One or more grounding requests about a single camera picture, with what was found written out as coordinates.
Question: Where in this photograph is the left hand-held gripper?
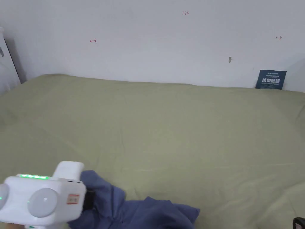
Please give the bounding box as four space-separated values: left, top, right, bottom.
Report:
0 161 96 229

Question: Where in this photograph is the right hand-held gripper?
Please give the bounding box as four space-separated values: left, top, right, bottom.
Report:
292 217 305 229

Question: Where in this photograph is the dark blue shirt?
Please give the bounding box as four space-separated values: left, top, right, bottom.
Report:
67 170 201 229

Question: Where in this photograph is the bed with pale green sheet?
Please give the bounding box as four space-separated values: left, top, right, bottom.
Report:
0 74 305 229

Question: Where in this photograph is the white cabinet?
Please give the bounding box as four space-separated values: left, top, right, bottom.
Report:
0 27 27 95

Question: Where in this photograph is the dark blue sign card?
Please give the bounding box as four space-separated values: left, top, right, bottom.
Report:
255 70 287 90

